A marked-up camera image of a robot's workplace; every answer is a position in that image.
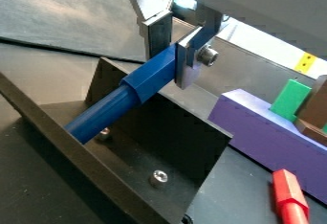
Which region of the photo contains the fixture screw near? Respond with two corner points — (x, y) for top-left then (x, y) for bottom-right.
(149, 169), (168, 188)

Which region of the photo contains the black angle fixture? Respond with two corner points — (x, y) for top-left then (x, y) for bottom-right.
(0, 57), (229, 224)

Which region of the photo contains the fixture screw far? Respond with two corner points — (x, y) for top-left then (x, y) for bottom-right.
(97, 127), (110, 142)

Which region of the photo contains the blue peg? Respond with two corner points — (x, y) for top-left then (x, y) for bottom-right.
(65, 45), (175, 144)

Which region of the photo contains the left green block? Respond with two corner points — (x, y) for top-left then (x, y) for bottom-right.
(269, 79), (312, 122)

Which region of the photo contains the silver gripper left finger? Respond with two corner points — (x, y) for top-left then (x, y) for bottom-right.
(129, 0), (173, 59)

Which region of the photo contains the yellow tag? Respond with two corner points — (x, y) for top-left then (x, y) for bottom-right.
(293, 53), (316, 74)

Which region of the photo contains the brown L-shaped bracket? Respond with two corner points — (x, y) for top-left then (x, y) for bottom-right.
(293, 75), (327, 146)

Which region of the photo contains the fixture screw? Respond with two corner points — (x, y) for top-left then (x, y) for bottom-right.
(149, 169), (168, 188)
(97, 127), (110, 142)

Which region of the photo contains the right green block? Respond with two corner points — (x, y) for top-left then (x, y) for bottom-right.
(321, 124), (327, 134)

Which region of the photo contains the purple base block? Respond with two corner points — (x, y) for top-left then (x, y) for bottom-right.
(208, 89), (327, 204)

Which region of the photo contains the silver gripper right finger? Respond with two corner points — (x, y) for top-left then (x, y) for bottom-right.
(175, 6), (223, 89)

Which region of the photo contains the green block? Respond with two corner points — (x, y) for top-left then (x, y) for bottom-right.
(321, 124), (327, 134)
(269, 79), (312, 122)

